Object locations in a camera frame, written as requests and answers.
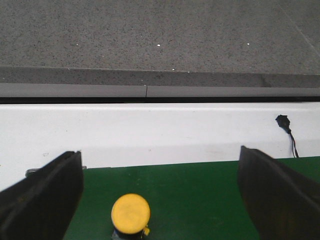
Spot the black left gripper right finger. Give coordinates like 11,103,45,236
237,146,320,240

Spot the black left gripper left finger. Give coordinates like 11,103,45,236
0,151,84,240

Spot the green conveyor belt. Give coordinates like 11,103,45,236
62,156,320,240

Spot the white panel under slabs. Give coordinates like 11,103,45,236
0,83,320,98

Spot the grey stone slab left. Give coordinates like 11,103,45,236
0,0,320,88

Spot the grey stone slab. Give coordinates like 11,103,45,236
0,0,320,88
278,0,320,56

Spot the grey stone slab right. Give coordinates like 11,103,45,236
278,0,320,56

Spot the black connector with cable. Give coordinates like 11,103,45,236
275,114,299,158

